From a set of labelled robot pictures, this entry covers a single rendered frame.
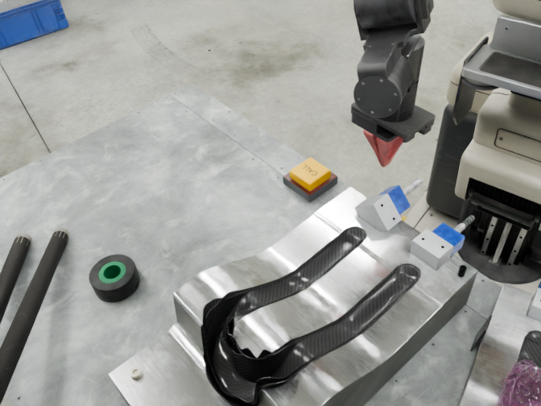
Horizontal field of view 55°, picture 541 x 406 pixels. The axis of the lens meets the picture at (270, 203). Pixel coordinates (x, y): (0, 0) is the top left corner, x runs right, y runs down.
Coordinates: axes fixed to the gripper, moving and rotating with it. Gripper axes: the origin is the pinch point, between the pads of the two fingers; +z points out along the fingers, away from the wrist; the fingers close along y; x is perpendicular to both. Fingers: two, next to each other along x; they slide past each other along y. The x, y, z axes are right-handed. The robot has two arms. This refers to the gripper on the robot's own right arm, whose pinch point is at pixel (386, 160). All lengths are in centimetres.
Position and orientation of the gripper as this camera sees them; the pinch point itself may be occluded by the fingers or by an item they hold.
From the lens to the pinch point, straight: 81.1
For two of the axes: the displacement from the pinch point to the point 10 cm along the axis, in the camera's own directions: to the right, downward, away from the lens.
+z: 0.5, 7.1, 7.0
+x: 7.6, -4.9, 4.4
